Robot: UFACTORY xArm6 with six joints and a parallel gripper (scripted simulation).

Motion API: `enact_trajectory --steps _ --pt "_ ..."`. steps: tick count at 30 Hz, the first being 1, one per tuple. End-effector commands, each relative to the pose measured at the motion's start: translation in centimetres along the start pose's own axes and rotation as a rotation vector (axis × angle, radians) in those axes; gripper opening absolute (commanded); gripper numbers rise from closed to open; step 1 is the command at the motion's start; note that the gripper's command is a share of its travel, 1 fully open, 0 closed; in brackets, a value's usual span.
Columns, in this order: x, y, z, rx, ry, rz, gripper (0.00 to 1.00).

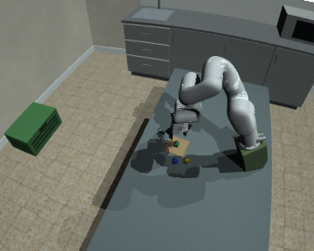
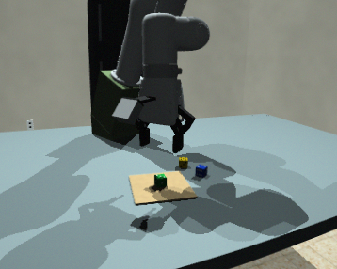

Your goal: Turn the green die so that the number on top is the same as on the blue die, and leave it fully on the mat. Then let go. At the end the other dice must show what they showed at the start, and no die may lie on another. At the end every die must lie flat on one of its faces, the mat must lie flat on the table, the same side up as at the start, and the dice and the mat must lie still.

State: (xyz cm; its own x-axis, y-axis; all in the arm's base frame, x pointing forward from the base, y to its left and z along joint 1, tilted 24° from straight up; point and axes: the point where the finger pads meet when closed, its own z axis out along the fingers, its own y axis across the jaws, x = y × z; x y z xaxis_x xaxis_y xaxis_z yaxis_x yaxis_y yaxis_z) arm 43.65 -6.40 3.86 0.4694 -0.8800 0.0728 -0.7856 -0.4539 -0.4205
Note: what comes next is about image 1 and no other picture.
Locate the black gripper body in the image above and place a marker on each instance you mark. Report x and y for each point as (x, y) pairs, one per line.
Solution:
(179, 128)

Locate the tan square mat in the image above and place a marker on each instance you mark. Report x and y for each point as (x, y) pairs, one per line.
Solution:
(179, 151)

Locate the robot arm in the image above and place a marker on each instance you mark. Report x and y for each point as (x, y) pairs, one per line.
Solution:
(239, 109)

